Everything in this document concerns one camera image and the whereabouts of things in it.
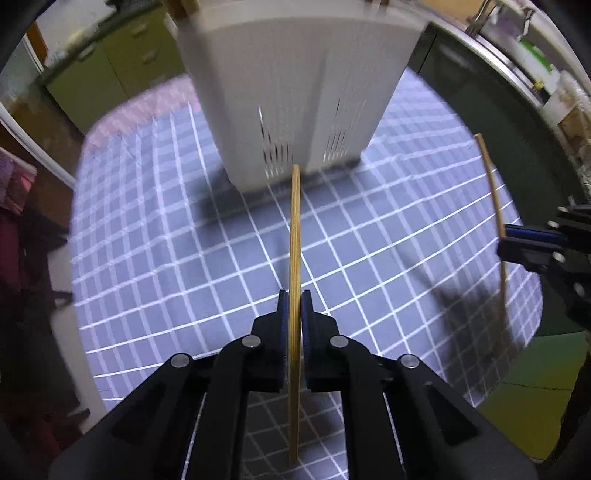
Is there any pink dotted cloth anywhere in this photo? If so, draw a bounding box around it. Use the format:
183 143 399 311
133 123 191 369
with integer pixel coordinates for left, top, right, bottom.
82 75 200 151

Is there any pink striped garment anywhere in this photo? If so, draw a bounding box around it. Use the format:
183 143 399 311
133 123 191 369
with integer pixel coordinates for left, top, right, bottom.
0 148 38 214

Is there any blue checkered tablecloth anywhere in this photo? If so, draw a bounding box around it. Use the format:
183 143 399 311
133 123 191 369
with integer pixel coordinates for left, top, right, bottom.
68 68 544 480

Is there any steel kitchen counter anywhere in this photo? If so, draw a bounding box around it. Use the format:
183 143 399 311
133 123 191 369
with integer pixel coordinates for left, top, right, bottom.
429 0 591 195

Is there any green drawer cabinet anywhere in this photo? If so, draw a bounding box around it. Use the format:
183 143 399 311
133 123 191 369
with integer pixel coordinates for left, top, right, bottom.
39 4 188 134

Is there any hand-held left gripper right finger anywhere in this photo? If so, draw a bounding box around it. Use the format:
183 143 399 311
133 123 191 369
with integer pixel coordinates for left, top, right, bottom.
300 289 539 480

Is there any dark red cloth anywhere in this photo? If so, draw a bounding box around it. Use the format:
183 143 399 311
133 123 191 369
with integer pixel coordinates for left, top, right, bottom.
0 205 72 305

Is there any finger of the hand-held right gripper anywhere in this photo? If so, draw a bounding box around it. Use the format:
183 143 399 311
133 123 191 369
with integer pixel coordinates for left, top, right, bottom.
503 223 570 246
497 238 563 274

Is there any dark lower cabinet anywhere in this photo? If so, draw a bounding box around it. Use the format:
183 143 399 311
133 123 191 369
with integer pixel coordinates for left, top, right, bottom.
404 23 555 139

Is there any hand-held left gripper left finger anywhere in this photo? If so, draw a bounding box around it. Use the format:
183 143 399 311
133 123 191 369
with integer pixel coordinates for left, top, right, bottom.
48 289 291 480

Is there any white plastic utensil container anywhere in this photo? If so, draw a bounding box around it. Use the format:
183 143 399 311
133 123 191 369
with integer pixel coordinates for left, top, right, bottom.
176 0 431 193

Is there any single thin wooden chopstick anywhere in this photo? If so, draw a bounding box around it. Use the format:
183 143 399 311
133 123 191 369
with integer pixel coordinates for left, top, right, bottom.
474 133 509 324

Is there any white pole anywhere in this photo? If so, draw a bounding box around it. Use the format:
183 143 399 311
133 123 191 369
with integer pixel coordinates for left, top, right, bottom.
0 104 77 189

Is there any single long wooden chopstick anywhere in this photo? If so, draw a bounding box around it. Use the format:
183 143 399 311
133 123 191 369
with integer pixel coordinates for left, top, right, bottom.
287 164 304 468

